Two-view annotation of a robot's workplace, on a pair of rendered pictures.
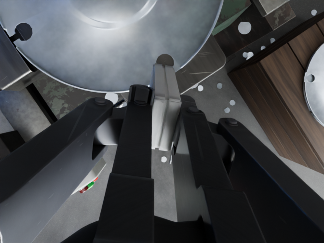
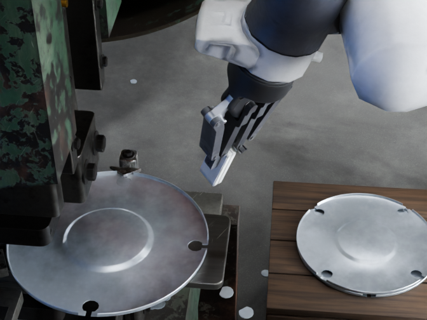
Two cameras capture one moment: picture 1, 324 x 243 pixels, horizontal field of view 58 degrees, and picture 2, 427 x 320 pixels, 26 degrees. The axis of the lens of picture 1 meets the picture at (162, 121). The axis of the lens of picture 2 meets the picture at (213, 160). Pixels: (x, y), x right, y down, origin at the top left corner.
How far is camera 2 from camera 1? 1.06 m
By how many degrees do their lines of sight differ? 51
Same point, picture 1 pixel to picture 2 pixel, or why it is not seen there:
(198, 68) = (218, 232)
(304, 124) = (379, 310)
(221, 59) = (223, 218)
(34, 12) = (86, 291)
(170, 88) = not seen: hidden behind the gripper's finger
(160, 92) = not seen: hidden behind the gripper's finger
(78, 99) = not seen: outside the picture
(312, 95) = (348, 282)
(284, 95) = (328, 308)
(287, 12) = (230, 209)
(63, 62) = (135, 298)
